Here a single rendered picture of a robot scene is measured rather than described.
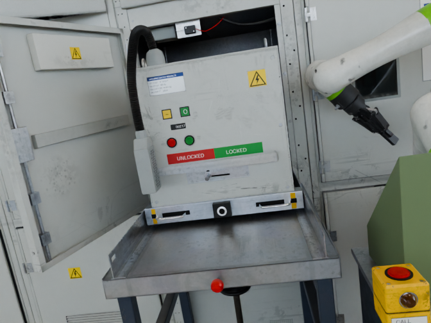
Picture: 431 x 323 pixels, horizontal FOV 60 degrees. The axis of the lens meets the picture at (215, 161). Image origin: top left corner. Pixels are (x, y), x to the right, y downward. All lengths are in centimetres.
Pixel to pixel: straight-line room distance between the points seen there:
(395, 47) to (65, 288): 170
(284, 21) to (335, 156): 57
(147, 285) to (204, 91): 61
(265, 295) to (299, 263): 85
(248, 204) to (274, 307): 72
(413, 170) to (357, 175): 76
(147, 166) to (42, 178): 33
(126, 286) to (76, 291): 93
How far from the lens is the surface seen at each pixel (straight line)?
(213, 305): 187
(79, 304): 202
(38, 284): 205
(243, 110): 122
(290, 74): 157
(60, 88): 137
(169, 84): 124
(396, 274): 82
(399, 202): 92
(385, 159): 167
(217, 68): 122
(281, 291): 183
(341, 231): 171
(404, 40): 132
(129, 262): 114
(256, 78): 121
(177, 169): 123
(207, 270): 101
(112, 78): 157
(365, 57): 128
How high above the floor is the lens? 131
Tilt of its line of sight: 12 degrees down
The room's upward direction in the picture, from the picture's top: 9 degrees counter-clockwise
